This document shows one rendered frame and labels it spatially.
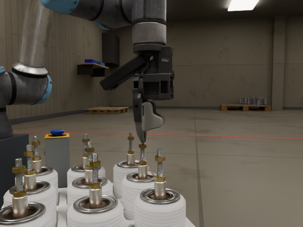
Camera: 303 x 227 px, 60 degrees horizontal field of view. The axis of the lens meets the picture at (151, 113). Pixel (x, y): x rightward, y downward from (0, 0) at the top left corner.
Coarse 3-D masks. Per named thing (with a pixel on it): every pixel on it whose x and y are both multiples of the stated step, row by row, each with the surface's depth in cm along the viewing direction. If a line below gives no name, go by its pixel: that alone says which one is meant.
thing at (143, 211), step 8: (136, 200) 48; (184, 200) 48; (136, 208) 47; (144, 208) 45; (152, 208) 45; (160, 208) 45; (168, 208) 45; (176, 208) 45; (184, 208) 47; (136, 216) 47; (144, 216) 45; (152, 216) 45; (160, 216) 44; (168, 216) 45; (176, 216) 45; (184, 216) 48; (136, 224) 47; (144, 224) 46; (152, 224) 45; (160, 224) 45; (168, 224) 45; (176, 224) 45; (184, 224) 48
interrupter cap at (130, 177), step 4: (136, 172) 63; (148, 172) 63; (152, 172) 63; (128, 176) 60; (132, 176) 60; (136, 176) 61; (148, 176) 61; (152, 176) 60; (128, 180) 58; (132, 180) 57; (136, 180) 57; (140, 180) 57; (144, 180) 57; (148, 180) 57; (152, 180) 57
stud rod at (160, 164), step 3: (159, 150) 48; (162, 150) 48; (159, 153) 48; (162, 153) 48; (159, 156) 48; (159, 162) 48; (162, 162) 49; (159, 165) 48; (162, 165) 49; (159, 168) 48; (162, 168) 49; (159, 171) 48; (162, 171) 49; (159, 174) 48; (162, 174) 49
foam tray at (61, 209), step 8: (112, 184) 76; (64, 192) 70; (64, 200) 65; (120, 200) 65; (56, 208) 60; (64, 208) 60; (56, 216) 60; (64, 216) 56; (64, 224) 53; (128, 224) 53; (192, 224) 53
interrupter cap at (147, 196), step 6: (144, 192) 50; (150, 192) 50; (168, 192) 50; (174, 192) 50; (144, 198) 47; (150, 198) 47; (156, 198) 48; (168, 198) 48; (174, 198) 47; (156, 204) 45; (162, 204) 45
